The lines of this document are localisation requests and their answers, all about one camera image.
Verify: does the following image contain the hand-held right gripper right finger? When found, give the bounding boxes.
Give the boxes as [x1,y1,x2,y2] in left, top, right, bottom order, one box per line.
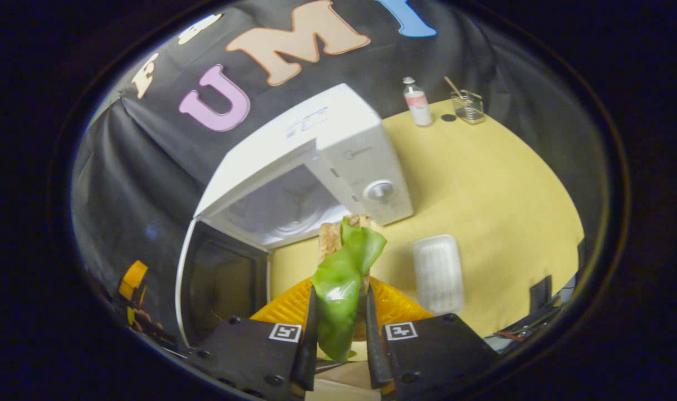
[364,276,502,400]

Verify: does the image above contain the white microwave oven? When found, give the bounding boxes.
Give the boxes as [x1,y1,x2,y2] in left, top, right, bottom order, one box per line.
[175,84,414,349]

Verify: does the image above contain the white plastic food tray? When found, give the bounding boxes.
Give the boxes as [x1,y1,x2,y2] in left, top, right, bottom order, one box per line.
[413,234,465,316]

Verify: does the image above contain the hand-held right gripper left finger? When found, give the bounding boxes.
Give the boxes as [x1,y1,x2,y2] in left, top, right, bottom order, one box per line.
[191,277,320,400]

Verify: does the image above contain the clear glass jar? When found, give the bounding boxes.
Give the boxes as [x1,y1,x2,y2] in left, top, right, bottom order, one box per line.
[451,90,486,125]

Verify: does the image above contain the pink label plastic bottle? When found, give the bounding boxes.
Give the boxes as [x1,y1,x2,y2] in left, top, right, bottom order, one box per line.
[403,77,434,128]

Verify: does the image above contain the black table edge bracket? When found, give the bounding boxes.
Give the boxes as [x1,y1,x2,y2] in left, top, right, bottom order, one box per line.
[529,275,554,314]

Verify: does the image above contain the lettuce sandwich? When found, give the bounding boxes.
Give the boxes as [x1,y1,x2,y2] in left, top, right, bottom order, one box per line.
[311,214,388,361]

